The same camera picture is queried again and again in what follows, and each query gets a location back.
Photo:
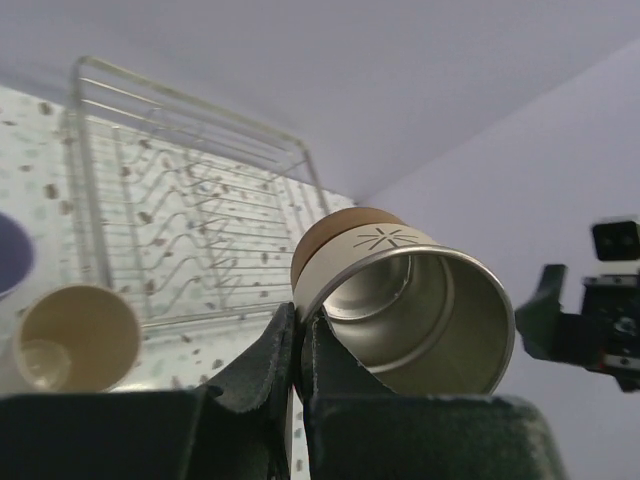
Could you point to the lavender plastic cup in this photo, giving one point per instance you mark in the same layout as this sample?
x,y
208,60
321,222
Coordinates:
x,y
17,255

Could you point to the wire dish rack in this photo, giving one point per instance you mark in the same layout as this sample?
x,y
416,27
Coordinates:
x,y
189,210

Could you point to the tall beige cup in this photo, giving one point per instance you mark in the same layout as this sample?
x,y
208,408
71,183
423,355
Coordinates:
x,y
77,338

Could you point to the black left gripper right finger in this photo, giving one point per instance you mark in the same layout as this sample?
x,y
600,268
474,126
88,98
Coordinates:
x,y
357,428

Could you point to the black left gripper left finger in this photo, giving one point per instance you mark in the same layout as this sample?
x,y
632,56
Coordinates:
x,y
233,426

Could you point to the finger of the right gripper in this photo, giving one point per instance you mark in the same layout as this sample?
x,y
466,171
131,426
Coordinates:
x,y
549,334

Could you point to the white steel cup cork base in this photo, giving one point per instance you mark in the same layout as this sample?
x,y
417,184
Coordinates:
x,y
422,317

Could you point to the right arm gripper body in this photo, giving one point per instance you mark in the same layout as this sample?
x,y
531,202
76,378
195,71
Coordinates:
x,y
611,304

